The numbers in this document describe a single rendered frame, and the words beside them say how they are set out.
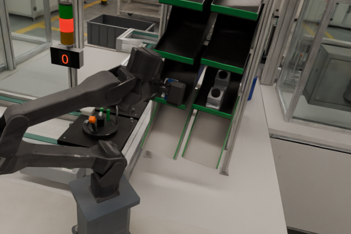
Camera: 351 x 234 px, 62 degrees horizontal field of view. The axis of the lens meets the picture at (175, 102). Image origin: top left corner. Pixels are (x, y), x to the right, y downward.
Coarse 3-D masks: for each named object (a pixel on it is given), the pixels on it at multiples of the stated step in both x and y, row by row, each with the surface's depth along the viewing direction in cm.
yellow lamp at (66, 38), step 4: (60, 32) 112; (64, 32) 111; (68, 32) 111; (72, 32) 112; (60, 36) 113; (64, 36) 112; (68, 36) 112; (72, 36) 113; (64, 40) 112; (68, 40) 113; (72, 40) 114; (64, 44) 113; (68, 44) 113
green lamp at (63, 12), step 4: (60, 8) 107; (64, 8) 107; (68, 8) 107; (72, 8) 109; (60, 12) 107; (64, 12) 107; (68, 12) 108; (72, 12) 109; (60, 16) 108; (64, 16) 108; (68, 16) 108; (72, 16) 110
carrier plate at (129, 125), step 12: (84, 120) 121; (120, 120) 125; (132, 120) 126; (72, 132) 113; (120, 132) 117; (60, 144) 109; (72, 144) 108; (84, 144) 108; (96, 144) 109; (120, 144) 110
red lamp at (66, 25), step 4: (60, 20) 109; (64, 20) 109; (68, 20) 109; (72, 20) 111; (60, 24) 110; (64, 24) 109; (68, 24) 110; (72, 24) 111; (60, 28) 111; (64, 28) 110; (68, 28) 110; (72, 28) 112
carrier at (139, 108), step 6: (144, 102) 141; (96, 108) 130; (108, 108) 132; (114, 108) 132; (138, 108) 135; (144, 108) 136; (114, 114) 129; (120, 114) 129; (126, 114) 129; (132, 114) 130; (138, 114) 130; (138, 120) 129
